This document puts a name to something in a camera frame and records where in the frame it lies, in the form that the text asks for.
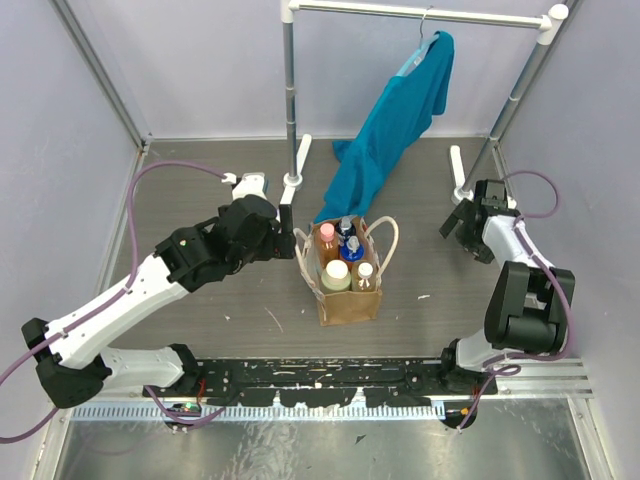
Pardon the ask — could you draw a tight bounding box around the slotted cable duct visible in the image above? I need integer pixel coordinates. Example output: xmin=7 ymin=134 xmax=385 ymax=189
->
xmin=71 ymin=401 xmax=445 ymax=422

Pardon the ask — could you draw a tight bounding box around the blue pump bottle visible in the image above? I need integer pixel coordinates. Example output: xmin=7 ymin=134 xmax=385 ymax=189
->
xmin=340 ymin=235 xmax=365 ymax=263

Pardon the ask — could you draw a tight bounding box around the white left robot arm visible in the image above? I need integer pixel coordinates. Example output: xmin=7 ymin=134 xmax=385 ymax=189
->
xmin=22 ymin=194 xmax=296 ymax=409

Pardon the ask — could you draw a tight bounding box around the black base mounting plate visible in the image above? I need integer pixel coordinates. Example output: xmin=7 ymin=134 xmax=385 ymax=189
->
xmin=153 ymin=358 xmax=488 ymax=408

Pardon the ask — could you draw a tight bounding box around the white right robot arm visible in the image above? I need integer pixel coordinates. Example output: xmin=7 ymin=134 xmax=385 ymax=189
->
xmin=438 ymin=179 xmax=575 ymax=394

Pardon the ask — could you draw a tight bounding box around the light blue clothes hanger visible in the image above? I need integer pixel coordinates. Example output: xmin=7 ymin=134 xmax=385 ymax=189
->
xmin=396 ymin=15 xmax=440 ymax=77

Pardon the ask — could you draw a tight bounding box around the teal t-shirt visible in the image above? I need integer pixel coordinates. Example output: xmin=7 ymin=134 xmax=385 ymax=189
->
xmin=314 ymin=31 xmax=455 ymax=223

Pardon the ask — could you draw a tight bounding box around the clear amber bottle white cap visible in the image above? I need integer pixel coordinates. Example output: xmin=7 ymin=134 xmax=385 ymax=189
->
xmin=351 ymin=261 xmax=376 ymax=292

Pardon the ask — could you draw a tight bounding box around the dark pump bottle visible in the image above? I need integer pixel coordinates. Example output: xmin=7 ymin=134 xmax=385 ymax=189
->
xmin=335 ymin=216 xmax=356 ymax=246

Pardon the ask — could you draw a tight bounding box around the pink cap peach bottle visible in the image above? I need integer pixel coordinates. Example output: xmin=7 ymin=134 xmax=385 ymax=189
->
xmin=315 ymin=222 xmax=340 ymax=270

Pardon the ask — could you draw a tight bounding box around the burlap canvas tote bag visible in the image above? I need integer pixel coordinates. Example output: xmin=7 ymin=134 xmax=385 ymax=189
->
xmin=293 ymin=216 xmax=399 ymax=326

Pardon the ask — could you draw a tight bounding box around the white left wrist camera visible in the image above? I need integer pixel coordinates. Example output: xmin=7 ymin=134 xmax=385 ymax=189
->
xmin=221 ymin=172 xmax=268 ymax=201

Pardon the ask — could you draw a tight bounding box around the metal clothes rack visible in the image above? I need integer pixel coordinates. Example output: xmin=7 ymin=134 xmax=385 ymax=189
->
xmin=280 ymin=1 xmax=570 ymax=204

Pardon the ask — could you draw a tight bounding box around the green bottle white cap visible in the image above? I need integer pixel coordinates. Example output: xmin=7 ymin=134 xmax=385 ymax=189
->
xmin=320 ymin=260 xmax=351 ymax=294

